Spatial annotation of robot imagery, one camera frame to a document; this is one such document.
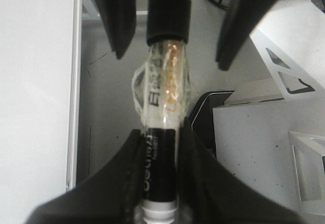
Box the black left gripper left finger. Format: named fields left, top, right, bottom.
left=27, top=130, right=145, bottom=223

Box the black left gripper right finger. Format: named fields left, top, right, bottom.
left=178, top=119, right=302, bottom=223

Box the black and white marker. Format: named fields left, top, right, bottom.
left=132, top=40, right=191, bottom=223

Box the black device beside whiteboard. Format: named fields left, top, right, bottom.
left=188, top=90, right=234, bottom=158

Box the large white whiteboard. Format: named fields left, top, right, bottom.
left=0, top=0, right=83, bottom=191

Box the white perforated metal bracket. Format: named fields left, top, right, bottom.
left=223, top=0, right=325, bottom=108

